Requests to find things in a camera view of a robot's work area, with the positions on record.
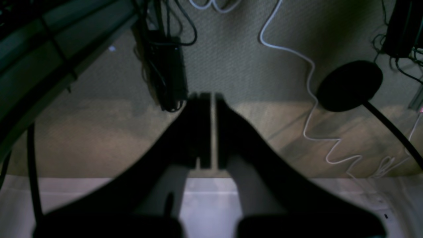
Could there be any black round stand base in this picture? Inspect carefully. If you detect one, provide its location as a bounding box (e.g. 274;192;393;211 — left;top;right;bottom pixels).
316;60;423;168

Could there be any black power adapter box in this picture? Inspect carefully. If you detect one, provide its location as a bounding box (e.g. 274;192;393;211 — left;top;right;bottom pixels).
132;28;188;113

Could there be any white cable on floor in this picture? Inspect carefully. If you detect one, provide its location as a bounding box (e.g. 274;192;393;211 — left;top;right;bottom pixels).
190;0;423;177

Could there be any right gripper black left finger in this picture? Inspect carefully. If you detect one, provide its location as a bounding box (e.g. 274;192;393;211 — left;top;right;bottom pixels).
33;93;211;238

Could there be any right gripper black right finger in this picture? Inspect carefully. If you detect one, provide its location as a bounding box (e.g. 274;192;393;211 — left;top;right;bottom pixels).
215;94;387;238

